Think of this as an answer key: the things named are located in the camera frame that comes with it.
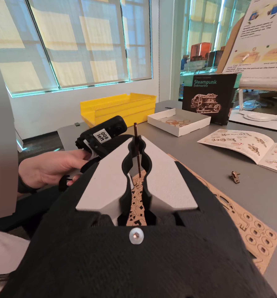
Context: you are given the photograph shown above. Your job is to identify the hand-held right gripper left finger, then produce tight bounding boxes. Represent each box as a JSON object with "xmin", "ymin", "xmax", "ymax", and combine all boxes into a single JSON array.
[{"xmin": 76, "ymin": 137, "xmax": 136, "ymax": 226}]

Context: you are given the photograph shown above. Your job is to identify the person's left hand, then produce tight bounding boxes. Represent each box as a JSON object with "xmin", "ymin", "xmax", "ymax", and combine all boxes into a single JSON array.
[{"xmin": 18, "ymin": 149, "xmax": 93, "ymax": 189}]

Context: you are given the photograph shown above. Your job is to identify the white display stand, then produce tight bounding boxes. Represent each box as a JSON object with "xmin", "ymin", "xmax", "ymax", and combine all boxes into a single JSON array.
[{"xmin": 229, "ymin": 80, "xmax": 277, "ymax": 132}]

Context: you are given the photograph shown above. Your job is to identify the black model kit box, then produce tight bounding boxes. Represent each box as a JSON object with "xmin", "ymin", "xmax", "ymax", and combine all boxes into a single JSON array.
[{"xmin": 182, "ymin": 73, "xmax": 242, "ymax": 126}]

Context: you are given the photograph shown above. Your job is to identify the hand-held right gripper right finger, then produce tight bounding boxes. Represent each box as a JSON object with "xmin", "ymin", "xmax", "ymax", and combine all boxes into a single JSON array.
[{"xmin": 140, "ymin": 136, "xmax": 198, "ymax": 225}]

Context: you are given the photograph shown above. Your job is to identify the orange machine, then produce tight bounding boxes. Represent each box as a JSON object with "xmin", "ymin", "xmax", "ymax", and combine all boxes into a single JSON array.
[{"xmin": 190, "ymin": 43, "xmax": 214, "ymax": 62}]

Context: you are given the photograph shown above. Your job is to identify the instruction poster on cardboard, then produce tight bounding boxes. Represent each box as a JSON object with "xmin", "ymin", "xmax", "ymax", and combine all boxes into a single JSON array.
[{"xmin": 217, "ymin": 0, "xmax": 277, "ymax": 81}]

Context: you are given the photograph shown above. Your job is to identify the large glass window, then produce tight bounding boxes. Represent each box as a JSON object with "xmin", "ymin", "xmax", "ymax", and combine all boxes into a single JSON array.
[{"xmin": 0, "ymin": 0, "xmax": 153, "ymax": 98}]

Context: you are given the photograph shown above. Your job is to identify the pile of wooden rings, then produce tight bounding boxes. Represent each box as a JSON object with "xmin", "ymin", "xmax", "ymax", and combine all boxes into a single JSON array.
[{"xmin": 165, "ymin": 119, "xmax": 191, "ymax": 127}]

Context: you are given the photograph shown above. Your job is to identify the person's white shirt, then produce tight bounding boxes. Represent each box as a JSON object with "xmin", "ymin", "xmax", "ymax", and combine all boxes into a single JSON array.
[{"xmin": 0, "ymin": 227, "xmax": 31, "ymax": 276}]

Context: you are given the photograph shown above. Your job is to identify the yellow plastic bin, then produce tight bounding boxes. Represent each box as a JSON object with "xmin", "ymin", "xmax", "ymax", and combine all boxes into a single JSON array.
[{"xmin": 80, "ymin": 93, "xmax": 157, "ymax": 128}]

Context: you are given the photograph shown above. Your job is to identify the black wristband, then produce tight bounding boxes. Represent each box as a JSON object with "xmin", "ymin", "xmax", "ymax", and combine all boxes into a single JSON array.
[{"xmin": 17, "ymin": 175, "xmax": 37, "ymax": 194}]

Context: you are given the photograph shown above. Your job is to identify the person's dark trousers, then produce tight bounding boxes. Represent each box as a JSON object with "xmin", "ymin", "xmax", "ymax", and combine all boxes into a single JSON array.
[{"xmin": 0, "ymin": 186, "xmax": 60, "ymax": 238}]

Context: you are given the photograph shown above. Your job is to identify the laser-cut wooden parts sheet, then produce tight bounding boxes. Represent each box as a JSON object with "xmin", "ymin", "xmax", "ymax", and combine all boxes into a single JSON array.
[{"xmin": 126, "ymin": 154, "xmax": 277, "ymax": 275}]

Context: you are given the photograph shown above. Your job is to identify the open instruction booklet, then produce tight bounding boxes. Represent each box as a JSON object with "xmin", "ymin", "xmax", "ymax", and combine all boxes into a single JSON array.
[{"xmin": 197, "ymin": 129, "xmax": 277, "ymax": 176}]

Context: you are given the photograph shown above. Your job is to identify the white cardboard box tray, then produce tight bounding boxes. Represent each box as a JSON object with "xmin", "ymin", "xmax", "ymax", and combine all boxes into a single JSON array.
[{"xmin": 147, "ymin": 108, "xmax": 212, "ymax": 137}]

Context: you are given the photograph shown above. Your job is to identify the thin wooden stick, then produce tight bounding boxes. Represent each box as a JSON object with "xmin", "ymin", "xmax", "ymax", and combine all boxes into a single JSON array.
[{"xmin": 133, "ymin": 123, "xmax": 144, "ymax": 178}]

